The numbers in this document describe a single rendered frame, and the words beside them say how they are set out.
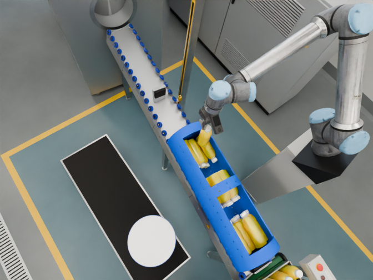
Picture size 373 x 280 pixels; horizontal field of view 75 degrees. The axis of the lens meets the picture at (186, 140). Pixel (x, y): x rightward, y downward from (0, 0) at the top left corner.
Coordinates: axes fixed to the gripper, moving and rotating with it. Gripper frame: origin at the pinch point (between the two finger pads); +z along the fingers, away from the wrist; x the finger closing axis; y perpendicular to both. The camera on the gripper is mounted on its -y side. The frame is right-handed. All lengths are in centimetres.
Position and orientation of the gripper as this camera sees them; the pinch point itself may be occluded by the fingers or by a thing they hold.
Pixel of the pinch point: (207, 128)
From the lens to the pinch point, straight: 139.2
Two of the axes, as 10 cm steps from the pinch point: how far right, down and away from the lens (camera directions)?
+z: -1.0, 3.9, 9.2
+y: -4.8, -8.3, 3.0
